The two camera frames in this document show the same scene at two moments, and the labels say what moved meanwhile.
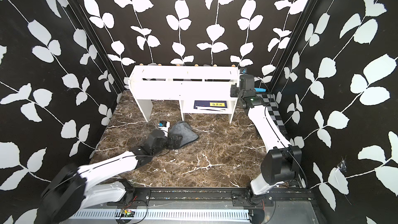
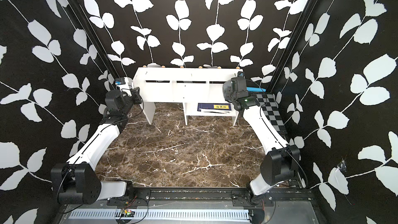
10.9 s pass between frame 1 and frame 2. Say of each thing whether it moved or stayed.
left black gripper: moved
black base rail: stayed
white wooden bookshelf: stayed
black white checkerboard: stayed
